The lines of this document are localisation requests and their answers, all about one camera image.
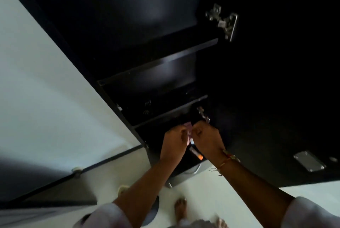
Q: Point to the person's foot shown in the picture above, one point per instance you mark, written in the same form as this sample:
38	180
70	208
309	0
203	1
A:
222	223
181	209

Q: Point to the person's right forearm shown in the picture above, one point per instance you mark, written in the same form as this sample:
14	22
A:
249	185

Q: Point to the person's left hand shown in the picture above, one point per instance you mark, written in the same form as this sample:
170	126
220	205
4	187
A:
172	145

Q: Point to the person's left foot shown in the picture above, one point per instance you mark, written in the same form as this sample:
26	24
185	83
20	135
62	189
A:
181	209

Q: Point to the black open drawer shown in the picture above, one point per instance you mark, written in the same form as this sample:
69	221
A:
154	135

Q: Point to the black cabinet shelf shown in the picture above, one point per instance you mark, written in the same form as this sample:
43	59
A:
159	63

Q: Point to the person's right hand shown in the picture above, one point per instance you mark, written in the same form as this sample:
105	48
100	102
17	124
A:
209	140

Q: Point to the white garment sleeve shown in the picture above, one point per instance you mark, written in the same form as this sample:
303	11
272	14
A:
106	217
310	213

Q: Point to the small silver door hinge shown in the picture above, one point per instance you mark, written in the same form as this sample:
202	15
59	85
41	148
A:
202	114

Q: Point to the white round door stopper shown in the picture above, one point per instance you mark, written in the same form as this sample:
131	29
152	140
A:
77	171

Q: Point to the person's right fingers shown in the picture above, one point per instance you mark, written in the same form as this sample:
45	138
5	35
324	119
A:
197	133

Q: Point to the silver metal door plate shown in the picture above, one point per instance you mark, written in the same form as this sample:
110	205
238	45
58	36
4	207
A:
309	161

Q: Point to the orange capped tube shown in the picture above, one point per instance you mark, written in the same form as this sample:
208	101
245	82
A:
197	154

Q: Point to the black wardrobe cabinet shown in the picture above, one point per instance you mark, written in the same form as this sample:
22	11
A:
106	36

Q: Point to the large silver door hinge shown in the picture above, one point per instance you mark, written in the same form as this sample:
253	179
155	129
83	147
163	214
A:
225	22

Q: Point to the person's left forearm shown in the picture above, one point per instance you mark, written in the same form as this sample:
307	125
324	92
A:
148	185

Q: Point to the person's left fingers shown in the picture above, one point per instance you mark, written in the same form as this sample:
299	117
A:
182	132

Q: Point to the person's right foot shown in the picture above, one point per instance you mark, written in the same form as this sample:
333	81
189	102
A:
222	223

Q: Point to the small pink paper packet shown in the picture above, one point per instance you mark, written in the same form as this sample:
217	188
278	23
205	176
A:
189	129

